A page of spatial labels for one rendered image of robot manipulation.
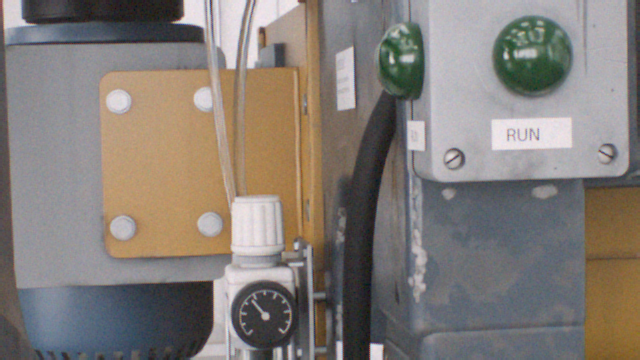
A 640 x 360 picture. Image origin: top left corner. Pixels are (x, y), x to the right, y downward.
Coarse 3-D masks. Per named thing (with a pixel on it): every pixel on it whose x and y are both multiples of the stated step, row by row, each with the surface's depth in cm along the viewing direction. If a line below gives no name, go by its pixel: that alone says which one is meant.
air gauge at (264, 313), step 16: (256, 288) 72; (272, 288) 72; (240, 304) 72; (256, 304) 72; (272, 304) 72; (288, 304) 72; (240, 320) 72; (256, 320) 72; (272, 320) 72; (288, 320) 72; (240, 336) 72; (256, 336) 72; (272, 336) 72; (288, 336) 73
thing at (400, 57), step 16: (400, 32) 49; (416, 32) 49; (384, 48) 50; (400, 48) 49; (416, 48) 49; (384, 64) 50; (400, 64) 49; (416, 64) 49; (384, 80) 50; (400, 80) 49; (416, 80) 49; (400, 96) 50; (416, 96) 50
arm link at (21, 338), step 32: (0, 0) 66; (0, 32) 65; (0, 64) 63; (0, 96) 62; (0, 128) 60; (0, 160) 59; (0, 192) 57; (0, 224) 56; (0, 256) 55; (0, 288) 53; (0, 320) 50; (0, 352) 49; (32, 352) 53
